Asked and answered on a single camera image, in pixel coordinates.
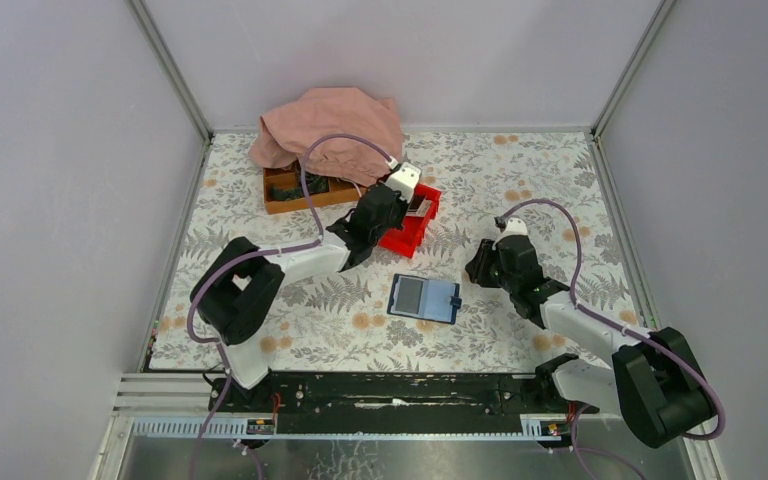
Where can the navy blue card holder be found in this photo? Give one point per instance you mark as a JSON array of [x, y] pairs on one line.
[[441, 301]]

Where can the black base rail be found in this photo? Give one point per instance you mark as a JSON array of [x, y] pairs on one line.
[[462, 404]]

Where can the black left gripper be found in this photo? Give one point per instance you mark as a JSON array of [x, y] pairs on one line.
[[401, 206]]

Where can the wooden tray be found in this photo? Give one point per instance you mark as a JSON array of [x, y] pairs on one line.
[[340, 191]]

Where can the pink cloth garment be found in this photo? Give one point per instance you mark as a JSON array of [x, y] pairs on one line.
[[287, 132]]

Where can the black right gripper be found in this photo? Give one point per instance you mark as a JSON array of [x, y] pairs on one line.
[[477, 267]]

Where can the black card stack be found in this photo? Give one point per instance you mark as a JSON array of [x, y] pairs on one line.
[[419, 206]]

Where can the red plastic bin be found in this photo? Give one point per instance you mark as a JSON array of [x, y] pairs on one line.
[[407, 240]]

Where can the grey card in holder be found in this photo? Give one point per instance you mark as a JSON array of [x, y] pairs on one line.
[[409, 295]]

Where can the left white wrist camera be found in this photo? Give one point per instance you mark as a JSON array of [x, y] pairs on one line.
[[404, 179]]

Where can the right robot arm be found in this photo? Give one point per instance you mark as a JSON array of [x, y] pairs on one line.
[[650, 379]]

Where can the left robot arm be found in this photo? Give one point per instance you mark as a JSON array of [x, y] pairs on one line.
[[235, 295]]

